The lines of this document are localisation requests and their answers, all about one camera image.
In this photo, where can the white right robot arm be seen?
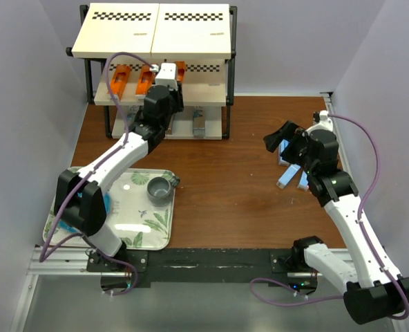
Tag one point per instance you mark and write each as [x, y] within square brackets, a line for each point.
[372, 287]

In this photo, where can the orange toothpaste box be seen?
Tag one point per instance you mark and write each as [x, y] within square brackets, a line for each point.
[181, 70]
[144, 82]
[120, 79]

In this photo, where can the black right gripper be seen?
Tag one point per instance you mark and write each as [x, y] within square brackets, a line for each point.
[288, 130]

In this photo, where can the teal dotted plate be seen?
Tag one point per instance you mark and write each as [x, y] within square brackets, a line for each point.
[65, 226]

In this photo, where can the black frame three-tier shelf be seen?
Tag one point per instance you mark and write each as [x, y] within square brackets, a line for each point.
[137, 34]

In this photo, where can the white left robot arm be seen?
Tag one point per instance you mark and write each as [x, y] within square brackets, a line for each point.
[79, 198]

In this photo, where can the grey ceramic mug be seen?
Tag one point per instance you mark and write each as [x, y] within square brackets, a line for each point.
[160, 190]

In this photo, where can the blue toothpaste box right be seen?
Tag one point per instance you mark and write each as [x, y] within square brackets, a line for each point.
[303, 183]

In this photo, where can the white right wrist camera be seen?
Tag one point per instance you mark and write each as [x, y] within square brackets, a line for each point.
[322, 120]

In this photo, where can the metallic blue toothpaste box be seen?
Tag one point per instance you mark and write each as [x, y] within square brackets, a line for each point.
[199, 123]

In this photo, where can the light blue toothpaste box tilted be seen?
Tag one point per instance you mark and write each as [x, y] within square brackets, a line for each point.
[287, 176]

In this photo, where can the silver blue toothpaste box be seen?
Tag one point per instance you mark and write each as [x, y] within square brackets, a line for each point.
[132, 112]

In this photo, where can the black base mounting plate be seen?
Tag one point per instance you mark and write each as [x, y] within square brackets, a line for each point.
[225, 265]

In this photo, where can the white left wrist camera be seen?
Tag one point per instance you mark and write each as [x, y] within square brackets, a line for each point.
[166, 75]

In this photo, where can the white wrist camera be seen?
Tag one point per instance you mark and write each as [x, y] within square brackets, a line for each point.
[166, 75]
[322, 120]

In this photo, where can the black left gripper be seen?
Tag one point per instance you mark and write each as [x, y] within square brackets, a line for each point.
[177, 96]

